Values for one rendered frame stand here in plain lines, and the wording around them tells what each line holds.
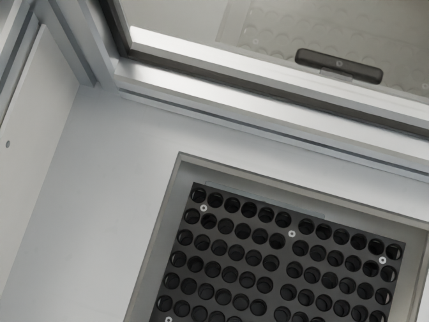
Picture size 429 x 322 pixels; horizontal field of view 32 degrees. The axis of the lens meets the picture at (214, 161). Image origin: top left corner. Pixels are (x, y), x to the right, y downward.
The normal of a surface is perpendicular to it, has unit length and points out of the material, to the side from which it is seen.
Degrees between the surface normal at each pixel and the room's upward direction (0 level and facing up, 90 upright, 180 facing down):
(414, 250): 0
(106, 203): 0
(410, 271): 0
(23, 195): 90
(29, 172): 90
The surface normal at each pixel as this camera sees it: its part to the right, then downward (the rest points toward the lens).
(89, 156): -0.04, -0.26
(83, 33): -0.29, 0.93
